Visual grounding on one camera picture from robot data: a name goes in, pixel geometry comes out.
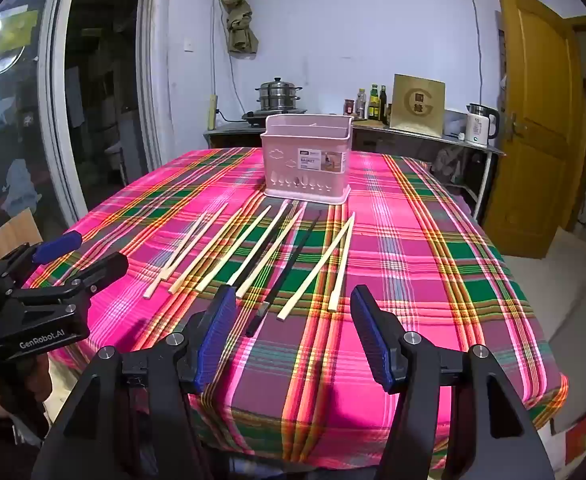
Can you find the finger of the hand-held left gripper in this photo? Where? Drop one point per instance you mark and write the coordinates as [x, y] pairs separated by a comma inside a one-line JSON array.
[[58, 247], [105, 269]]

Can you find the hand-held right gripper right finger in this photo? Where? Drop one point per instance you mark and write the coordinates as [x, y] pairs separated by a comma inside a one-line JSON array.
[[373, 345]]

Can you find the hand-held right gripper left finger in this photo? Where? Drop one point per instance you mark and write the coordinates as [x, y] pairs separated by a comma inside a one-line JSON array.
[[218, 340]]

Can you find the set of wooden chopsticks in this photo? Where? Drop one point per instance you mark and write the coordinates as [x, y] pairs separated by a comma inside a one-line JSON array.
[[233, 247]]

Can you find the pink plastic utensil basket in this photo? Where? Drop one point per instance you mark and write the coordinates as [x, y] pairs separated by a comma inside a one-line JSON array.
[[293, 180]]

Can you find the brown cardboard piece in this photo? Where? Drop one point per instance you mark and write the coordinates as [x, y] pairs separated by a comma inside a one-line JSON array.
[[13, 232]]

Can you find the pink plaid tablecloth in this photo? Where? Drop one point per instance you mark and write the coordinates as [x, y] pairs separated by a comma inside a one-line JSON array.
[[423, 260]]

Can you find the black induction stove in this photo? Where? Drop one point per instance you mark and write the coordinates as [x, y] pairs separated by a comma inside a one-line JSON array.
[[253, 115]]

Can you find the small red-capped jar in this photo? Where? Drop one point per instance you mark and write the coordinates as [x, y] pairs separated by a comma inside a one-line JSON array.
[[348, 107]]

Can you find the green glass bottle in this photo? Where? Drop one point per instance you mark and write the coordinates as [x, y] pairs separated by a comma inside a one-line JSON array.
[[374, 105]]

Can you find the dark glass bottle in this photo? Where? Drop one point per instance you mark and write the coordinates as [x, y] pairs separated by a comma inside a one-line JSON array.
[[384, 105]]

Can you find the white electric kettle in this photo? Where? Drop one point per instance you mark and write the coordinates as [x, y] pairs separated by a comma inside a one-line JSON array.
[[478, 127]]

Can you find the stainless steel steamer pot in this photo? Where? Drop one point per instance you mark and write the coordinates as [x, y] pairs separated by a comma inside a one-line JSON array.
[[275, 95]]

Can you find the gold gift box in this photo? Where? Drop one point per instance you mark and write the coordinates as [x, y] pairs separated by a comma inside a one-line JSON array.
[[418, 105]]

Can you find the yellow wooden door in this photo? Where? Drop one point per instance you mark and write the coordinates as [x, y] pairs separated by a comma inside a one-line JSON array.
[[533, 135]]

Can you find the tied olive curtain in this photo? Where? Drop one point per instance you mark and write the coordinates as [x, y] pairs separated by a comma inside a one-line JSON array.
[[240, 25]]

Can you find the white sliding door frame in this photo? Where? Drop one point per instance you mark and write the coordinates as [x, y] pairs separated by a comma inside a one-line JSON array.
[[53, 110]]

